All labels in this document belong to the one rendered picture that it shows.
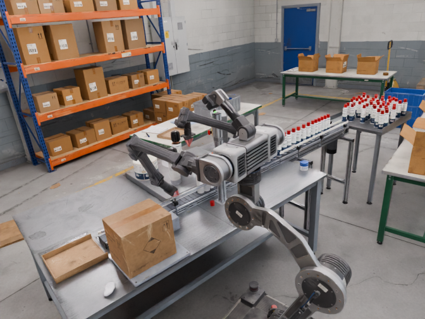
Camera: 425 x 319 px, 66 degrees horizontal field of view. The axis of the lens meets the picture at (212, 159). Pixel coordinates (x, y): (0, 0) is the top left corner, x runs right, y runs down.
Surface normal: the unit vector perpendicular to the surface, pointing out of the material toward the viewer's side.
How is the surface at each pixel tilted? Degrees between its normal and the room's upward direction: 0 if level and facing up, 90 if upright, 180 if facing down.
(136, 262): 90
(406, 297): 0
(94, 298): 0
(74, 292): 0
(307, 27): 90
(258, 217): 90
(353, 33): 90
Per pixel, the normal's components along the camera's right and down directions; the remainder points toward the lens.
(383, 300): -0.07, -0.91
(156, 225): 0.64, 0.27
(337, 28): -0.63, 0.36
